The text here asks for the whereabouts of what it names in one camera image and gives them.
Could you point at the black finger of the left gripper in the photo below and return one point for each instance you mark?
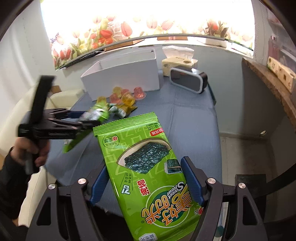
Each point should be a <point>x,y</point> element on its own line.
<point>64,129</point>

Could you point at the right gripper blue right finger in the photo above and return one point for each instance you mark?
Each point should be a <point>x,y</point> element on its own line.
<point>191,173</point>

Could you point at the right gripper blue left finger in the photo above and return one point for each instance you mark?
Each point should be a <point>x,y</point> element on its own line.
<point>98,179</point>

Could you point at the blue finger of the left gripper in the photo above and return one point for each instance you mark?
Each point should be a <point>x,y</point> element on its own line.
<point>67,113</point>

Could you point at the small green snack packet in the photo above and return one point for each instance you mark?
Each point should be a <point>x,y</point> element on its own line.
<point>97,115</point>

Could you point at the large green seaweed snack bag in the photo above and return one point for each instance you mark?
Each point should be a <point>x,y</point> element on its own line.
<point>147,179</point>

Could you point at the black sleeved left forearm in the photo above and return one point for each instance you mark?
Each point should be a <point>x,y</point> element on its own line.
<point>14,185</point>

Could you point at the left hand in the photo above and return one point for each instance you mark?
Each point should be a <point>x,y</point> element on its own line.
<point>23,146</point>

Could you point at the red jelly cup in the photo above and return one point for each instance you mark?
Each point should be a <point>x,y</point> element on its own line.
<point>114,99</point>
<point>139,94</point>

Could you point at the yellow snack packet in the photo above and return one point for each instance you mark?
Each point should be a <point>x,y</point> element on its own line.
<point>122,110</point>

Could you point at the white cardboard box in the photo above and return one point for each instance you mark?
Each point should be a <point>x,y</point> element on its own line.
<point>128,71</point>

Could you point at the tulip window poster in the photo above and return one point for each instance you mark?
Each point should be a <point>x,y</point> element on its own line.
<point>75,28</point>

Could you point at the black white digital clock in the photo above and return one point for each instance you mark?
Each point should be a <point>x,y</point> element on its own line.
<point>190,79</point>

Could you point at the wooden side shelf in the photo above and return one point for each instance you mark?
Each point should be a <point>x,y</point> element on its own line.
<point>275,86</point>

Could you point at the cream tissue pack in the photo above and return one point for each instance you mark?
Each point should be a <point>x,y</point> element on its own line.
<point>177,56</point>

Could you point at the cream patterned box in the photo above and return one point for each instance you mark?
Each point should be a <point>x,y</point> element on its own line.
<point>283,73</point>

